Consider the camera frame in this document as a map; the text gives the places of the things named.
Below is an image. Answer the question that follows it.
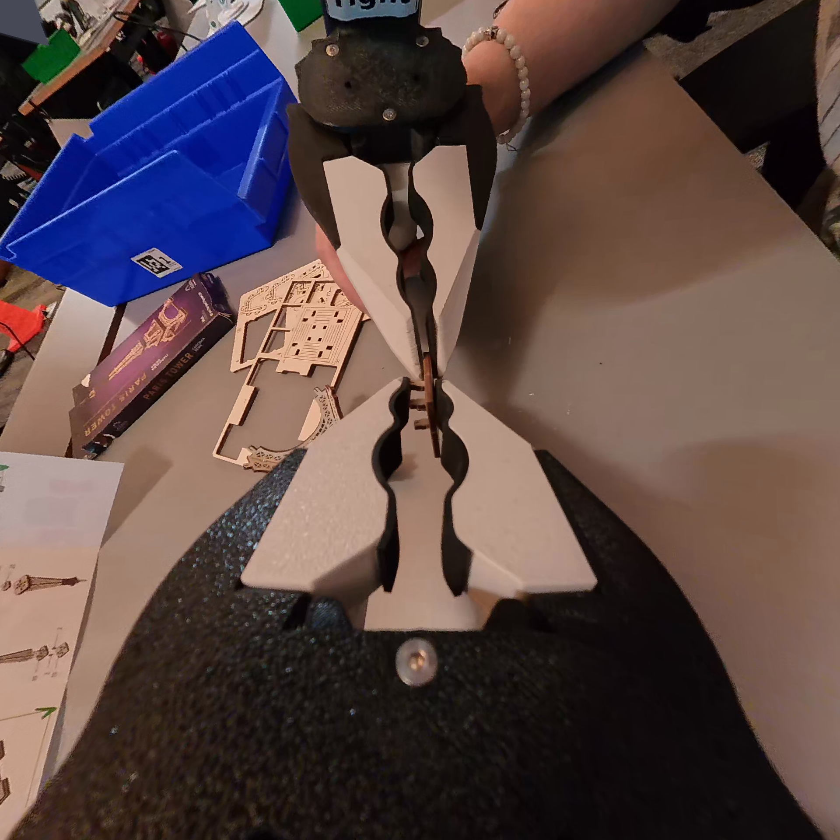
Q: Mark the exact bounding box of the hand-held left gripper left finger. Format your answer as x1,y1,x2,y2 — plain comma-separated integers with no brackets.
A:
240,377,403,593

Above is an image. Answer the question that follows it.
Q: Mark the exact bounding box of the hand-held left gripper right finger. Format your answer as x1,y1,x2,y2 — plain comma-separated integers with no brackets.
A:
436,378,598,599

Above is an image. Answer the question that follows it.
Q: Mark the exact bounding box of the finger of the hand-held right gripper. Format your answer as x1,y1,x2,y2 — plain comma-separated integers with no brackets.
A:
412,144,480,382
323,153,426,382

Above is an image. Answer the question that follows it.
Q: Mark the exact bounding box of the wooden arch leg piece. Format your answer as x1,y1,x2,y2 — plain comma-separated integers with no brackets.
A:
410,353,439,431

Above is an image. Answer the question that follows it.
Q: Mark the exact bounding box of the person's right forearm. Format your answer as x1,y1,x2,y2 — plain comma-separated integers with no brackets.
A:
502,0,667,135

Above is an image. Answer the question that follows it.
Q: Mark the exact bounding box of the person's right hand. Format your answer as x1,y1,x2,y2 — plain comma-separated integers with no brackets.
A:
314,45,524,311

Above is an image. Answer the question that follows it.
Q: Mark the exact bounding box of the large green box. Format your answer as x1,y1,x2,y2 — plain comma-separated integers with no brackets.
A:
276,0,324,34

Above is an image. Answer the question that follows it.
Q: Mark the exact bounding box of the wooden puzzle parts sheet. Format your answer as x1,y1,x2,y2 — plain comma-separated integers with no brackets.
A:
213,258,370,475

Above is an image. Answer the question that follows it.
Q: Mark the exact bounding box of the blue plastic bin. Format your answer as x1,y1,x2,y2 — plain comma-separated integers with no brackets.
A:
0,20,298,308

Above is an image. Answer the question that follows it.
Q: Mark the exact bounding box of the purple puzzle box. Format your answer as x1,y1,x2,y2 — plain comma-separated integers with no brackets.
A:
69,272,235,460

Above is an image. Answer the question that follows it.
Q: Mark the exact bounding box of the folded paper instruction sheet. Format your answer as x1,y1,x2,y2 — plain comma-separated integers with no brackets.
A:
0,451,126,840

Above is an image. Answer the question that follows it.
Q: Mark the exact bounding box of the small green box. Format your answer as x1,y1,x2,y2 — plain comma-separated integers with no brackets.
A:
23,29,81,85

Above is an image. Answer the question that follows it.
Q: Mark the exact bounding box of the orange plastic stand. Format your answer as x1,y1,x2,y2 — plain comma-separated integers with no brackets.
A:
0,301,48,355

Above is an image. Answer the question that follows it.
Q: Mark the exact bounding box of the patterned clothing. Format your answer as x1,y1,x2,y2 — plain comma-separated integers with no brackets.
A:
814,0,840,253

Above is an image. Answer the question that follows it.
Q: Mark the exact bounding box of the white bead bracelet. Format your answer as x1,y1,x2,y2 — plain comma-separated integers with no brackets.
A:
461,25,532,144

